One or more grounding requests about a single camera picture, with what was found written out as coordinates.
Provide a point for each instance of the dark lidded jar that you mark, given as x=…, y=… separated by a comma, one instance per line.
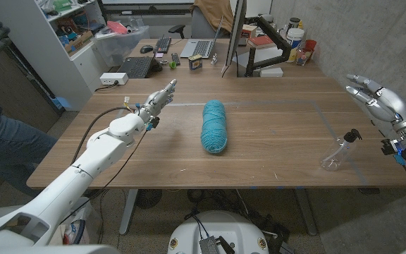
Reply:
x=294, y=22

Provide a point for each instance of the large black keyboard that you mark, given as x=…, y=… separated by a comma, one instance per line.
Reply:
x=137, y=67

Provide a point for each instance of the red cup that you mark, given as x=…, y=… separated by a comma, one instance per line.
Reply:
x=310, y=45

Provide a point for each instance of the white plastic tub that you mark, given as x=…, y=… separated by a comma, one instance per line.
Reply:
x=295, y=38

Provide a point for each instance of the clear plastic container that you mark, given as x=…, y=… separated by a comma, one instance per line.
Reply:
x=303, y=57

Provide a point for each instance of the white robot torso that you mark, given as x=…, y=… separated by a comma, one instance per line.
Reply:
x=220, y=229

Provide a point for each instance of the black round fan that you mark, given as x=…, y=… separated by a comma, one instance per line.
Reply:
x=149, y=198

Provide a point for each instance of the small metal figure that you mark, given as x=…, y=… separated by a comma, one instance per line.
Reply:
x=214, y=59

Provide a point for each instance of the grey finned electronics box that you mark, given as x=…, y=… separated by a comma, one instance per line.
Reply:
x=209, y=246

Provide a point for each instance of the flat white box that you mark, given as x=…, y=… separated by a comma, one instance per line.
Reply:
x=271, y=72

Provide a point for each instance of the cardboard box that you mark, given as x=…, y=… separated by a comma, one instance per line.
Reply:
x=79, y=42

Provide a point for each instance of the black computer mouse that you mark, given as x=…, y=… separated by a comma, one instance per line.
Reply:
x=146, y=49

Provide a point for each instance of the grey metal table leg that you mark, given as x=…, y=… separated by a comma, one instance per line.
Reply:
x=128, y=211
x=306, y=211

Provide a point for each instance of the brown jacket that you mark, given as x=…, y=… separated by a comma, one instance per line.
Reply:
x=215, y=12

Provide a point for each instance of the pink red package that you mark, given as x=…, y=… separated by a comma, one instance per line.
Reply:
x=116, y=27

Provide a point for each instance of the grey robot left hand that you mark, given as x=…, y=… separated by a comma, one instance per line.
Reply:
x=155, y=104

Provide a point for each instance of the orange box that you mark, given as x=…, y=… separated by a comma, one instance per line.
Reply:
x=249, y=31

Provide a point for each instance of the grey office chair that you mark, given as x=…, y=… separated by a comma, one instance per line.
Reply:
x=199, y=24

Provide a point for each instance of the white power strip box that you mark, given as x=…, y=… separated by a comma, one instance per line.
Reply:
x=113, y=78

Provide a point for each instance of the black remote control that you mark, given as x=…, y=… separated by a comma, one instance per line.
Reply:
x=175, y=58

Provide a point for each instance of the small black keyboard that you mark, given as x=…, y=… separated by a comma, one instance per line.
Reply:
x=163, y=44

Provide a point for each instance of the clear dispenser bottle black pump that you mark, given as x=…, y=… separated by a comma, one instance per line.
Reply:
x=335, y=155

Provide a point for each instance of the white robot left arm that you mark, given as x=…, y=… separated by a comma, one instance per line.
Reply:
x=76, y=180

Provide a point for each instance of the small green object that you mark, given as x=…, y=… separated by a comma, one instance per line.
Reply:
x=172, y=65

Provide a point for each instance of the white shelf cabinet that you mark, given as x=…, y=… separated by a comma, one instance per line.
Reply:
x=83, y=70

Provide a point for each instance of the small blue yellow box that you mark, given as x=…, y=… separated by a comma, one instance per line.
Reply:
x=195, y=62

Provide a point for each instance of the pink sticky note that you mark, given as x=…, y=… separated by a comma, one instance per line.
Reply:
x=159, y=55

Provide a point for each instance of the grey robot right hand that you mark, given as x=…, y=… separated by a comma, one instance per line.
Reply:
x=391, y=106

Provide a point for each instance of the teal yarn skein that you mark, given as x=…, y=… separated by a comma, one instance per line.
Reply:
x=214, y=127

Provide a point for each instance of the red book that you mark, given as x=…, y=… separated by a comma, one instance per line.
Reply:
x=261, y=41

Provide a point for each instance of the clear plastic storage bin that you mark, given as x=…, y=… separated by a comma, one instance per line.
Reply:
x=118, y=47

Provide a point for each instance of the silver laptop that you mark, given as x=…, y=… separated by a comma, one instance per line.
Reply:
x=203, y=47

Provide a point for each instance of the person in dark shirt jeans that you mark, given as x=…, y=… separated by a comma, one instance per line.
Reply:
x=9, y=151

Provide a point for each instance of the blue plastic piece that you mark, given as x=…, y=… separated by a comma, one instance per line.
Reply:
x=62, y=103

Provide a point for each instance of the flat computer monitor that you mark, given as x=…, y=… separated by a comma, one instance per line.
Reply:
x=236, y=31

